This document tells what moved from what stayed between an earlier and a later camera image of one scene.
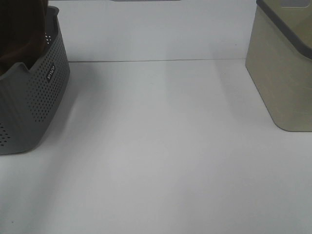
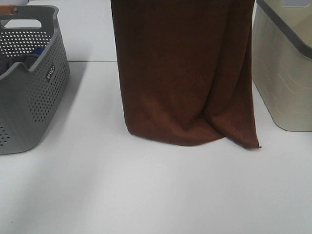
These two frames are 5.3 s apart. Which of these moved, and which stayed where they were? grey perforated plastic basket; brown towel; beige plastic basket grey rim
Moved: brown towel
Stayed: beige plastic basket grey rim; grey perforated plastic basket
